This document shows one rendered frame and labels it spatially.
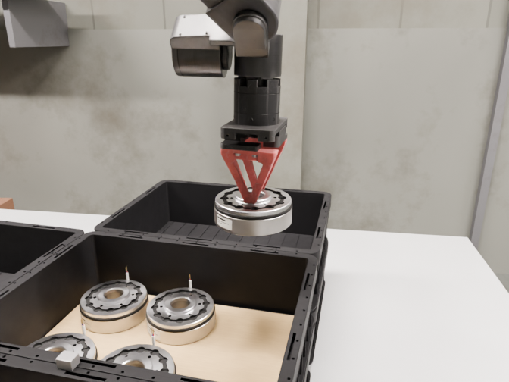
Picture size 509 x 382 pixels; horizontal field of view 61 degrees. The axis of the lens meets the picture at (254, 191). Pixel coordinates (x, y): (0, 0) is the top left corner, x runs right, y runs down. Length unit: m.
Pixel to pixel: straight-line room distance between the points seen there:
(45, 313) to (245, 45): 0.49
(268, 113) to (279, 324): 0.33
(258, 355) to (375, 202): 1.93
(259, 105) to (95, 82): 2.17
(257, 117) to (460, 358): 0.60
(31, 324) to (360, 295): 0.66
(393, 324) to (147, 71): 1.95
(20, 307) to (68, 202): 2.28
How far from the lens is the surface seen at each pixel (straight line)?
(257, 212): 0.52
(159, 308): 0.69
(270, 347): 0.65
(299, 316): 0.54
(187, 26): 0.52
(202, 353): 0.64
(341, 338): 0.89
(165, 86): 2.48
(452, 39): 2.40
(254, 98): 0.51
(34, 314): 0.71
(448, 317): 1.01
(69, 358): 0.50
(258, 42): 0.46
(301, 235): 0.98
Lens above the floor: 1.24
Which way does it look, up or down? 19 degrees down
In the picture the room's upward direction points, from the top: straight up
